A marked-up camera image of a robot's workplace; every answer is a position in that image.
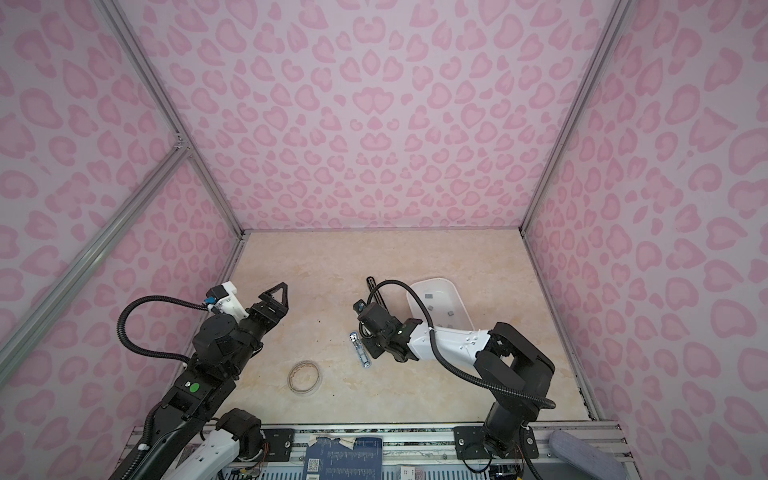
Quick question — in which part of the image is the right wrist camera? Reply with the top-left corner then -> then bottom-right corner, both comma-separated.
353,299 -> 369,314

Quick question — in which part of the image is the black stapler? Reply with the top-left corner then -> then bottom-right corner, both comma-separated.
366,276 -> 383,303

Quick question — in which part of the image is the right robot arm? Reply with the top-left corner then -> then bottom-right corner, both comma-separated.
353,280 -> 556,460

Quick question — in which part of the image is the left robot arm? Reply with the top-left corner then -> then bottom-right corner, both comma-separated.
111,282 -> 289,479

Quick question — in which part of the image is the white plastic tray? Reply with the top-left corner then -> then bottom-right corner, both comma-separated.
410,277 -> 475,331

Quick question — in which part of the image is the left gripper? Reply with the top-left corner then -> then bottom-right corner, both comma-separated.
226,281 -> 287,378

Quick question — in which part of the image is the blue mini stapler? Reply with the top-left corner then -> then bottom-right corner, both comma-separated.
349,332 -> 371,369

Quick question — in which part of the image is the clear tape roll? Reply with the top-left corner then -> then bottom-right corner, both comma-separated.
287,360 -> 323,396

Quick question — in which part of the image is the grey cloth pad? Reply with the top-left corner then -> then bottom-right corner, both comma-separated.
549,430 -> 627,480

